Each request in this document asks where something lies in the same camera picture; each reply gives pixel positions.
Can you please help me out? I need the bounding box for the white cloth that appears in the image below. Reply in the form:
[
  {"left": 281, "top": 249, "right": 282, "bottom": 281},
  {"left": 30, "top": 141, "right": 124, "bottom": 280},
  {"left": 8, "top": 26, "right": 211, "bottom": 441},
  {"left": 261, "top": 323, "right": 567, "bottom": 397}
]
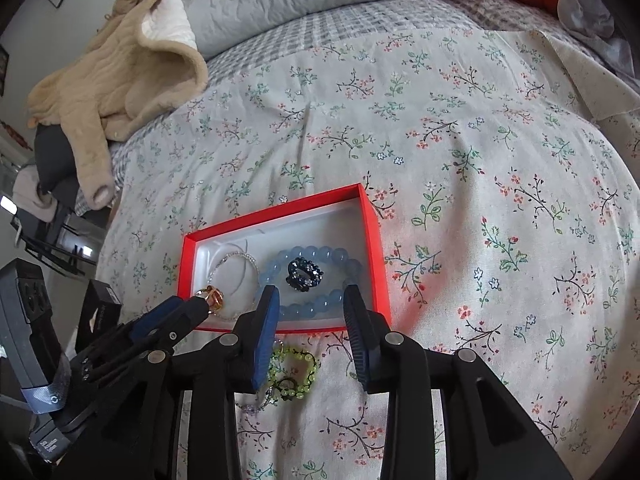
[{"left": 12, "top": 164, "right": 57, "bottom": 222}]

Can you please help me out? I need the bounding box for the floral bedsheet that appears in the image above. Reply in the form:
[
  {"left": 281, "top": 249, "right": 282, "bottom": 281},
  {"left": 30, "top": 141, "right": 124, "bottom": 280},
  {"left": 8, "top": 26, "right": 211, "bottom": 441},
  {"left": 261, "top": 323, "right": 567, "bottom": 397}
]
[{"left": 95, "top": 7, "right": 640, "bottom": 480}]

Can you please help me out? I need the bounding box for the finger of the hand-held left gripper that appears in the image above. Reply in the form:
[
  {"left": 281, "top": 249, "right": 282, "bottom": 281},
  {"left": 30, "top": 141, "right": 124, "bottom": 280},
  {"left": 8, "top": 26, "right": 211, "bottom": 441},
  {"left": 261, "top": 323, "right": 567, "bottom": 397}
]
[
  {"left": 140, "top": 296, "right": 212, "bottom": 361},
  {"left": 120, "top": 296, "right": 185, "bottom": 342}
]

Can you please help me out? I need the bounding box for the pale purple bead bracelet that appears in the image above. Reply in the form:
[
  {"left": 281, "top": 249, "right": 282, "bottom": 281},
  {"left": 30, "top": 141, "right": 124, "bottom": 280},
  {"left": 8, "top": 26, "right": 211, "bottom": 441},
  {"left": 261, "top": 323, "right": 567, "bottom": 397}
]
[{"left": 235, "top": 391, "right": 273, "bottom": 417}]

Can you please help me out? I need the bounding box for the light grey cloth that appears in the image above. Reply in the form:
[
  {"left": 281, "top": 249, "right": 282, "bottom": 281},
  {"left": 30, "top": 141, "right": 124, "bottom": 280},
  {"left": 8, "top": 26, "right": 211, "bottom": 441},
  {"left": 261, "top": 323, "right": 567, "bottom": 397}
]
[{"left": 530, "top": 0, "right": 637, "bottom": 77}]

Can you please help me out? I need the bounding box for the green bead bracelet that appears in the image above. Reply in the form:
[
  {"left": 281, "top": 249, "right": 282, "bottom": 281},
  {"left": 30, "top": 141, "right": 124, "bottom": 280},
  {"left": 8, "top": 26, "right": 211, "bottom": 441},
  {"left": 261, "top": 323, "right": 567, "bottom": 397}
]
[{"left": 270, "top": 342, "right": 321, "bottom": 401}]

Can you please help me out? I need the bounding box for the beige quilted jacket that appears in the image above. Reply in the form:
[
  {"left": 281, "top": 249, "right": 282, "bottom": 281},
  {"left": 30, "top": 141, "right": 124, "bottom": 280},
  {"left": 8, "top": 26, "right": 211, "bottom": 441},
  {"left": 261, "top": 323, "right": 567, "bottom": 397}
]
[{"left": 26, "top": 0, "right": 210, "bottom": 209}]

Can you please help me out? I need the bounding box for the dark blue bead ring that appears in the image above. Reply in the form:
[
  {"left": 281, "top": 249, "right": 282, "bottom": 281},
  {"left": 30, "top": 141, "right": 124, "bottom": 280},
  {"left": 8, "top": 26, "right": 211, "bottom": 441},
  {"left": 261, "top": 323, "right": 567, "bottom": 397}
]
[{"left": 283, "top": 257, "right": 326, "bottom": 291}]

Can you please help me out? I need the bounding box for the red jewelry box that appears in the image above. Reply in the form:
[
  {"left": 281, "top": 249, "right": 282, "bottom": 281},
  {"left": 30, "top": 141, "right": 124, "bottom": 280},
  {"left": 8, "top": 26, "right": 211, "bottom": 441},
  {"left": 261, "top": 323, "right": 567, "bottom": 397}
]
[{"left": 176, "top": 183, "right": 392, "bottom": 334}]

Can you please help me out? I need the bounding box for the gold ring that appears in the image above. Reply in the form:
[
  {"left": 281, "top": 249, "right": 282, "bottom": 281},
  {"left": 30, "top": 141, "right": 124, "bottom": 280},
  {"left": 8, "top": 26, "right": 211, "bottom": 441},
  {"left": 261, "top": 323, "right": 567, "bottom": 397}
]
[{"left": 194, "top": 285, "right": 225, "bottom": 314}]

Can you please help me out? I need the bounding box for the dark grey garment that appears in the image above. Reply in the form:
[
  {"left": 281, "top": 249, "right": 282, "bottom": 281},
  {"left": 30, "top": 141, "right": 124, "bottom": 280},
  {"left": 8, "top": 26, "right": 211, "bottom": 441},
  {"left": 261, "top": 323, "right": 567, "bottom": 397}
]
[{"left": 32, "top": 124, "right": 82, "bottom": 197}]

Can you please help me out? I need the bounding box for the black chair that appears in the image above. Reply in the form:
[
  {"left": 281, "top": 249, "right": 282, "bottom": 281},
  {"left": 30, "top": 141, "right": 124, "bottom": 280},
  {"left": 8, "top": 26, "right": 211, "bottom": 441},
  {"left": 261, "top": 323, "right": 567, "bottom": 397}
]
[{"left": 14, "top": 195, "right": 103, "bottom": 277}]

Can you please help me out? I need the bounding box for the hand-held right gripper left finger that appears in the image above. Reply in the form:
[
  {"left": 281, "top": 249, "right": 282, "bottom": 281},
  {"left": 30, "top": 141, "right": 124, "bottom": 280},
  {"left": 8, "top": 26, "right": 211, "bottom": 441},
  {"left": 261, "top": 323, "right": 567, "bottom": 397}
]
[{"left": 54, "top": 284, "right": 282, "bottom": 480}]

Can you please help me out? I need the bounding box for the blue bead bracelet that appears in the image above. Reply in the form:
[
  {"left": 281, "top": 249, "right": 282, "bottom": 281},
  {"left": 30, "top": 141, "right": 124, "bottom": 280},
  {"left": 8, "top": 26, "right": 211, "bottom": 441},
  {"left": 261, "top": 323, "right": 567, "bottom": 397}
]
[{"left": 252, "top": 245, "right": 365, "bottom": 322}]

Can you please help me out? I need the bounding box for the black bead ring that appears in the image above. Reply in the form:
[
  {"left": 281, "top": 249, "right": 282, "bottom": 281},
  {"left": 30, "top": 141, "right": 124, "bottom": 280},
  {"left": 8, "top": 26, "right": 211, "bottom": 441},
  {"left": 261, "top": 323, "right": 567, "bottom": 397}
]
[{"left": 274, "top": 377, "right": 299, "bottom": 403}]

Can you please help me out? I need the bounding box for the clear bead bracelet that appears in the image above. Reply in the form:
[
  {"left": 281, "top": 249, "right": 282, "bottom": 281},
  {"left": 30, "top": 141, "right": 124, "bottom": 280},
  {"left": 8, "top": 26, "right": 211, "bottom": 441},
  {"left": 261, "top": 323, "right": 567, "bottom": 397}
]
[{"left": 205, "top": 249, "right": 259, "bottom": 322}]

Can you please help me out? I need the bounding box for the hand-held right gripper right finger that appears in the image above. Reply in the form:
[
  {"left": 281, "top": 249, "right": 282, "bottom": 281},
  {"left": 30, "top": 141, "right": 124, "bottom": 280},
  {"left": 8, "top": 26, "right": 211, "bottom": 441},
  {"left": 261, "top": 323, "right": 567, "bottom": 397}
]
[{"left": 342, "top": 284, "right": 574, "bottom": 480}]

